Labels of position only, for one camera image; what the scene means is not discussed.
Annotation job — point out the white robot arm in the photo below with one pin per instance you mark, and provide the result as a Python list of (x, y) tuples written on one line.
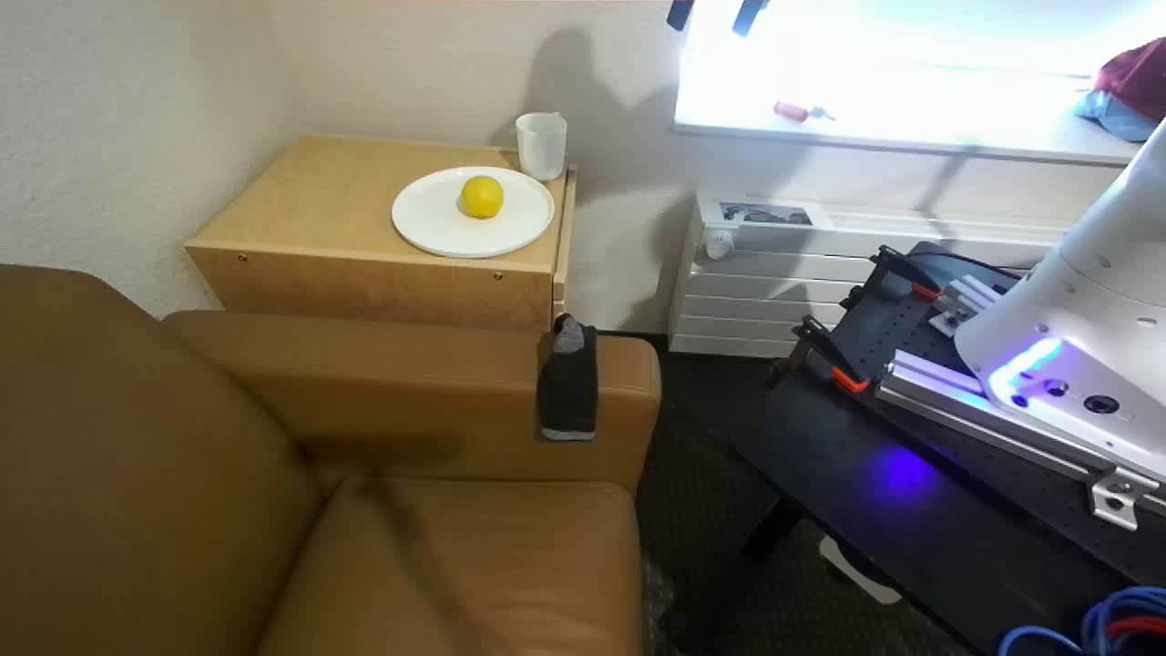
[(1080, 342)]

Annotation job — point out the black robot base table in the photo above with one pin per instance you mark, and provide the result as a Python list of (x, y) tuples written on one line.
[(989, 543)]

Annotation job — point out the yellow lemon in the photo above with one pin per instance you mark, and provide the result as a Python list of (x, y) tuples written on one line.
[(482, 198)]

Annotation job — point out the white plastic cup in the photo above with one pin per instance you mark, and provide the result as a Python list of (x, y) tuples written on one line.
[(542, 143)]

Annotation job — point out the white round plate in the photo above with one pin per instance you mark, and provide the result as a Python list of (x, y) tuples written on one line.
[(429, 211)]

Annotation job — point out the wooden side table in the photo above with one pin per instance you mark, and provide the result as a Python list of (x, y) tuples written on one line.
[(312, 234)]

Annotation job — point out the brown leather armchair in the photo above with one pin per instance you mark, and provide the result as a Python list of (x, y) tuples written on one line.
[(298, 486)]

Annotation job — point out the maroon and blue cloth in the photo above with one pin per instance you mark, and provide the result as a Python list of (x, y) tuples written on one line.
[(1128, 97)]

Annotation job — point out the silver aluminium mounting rail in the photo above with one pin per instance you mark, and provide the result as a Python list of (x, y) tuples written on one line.
[(1008, 422)]

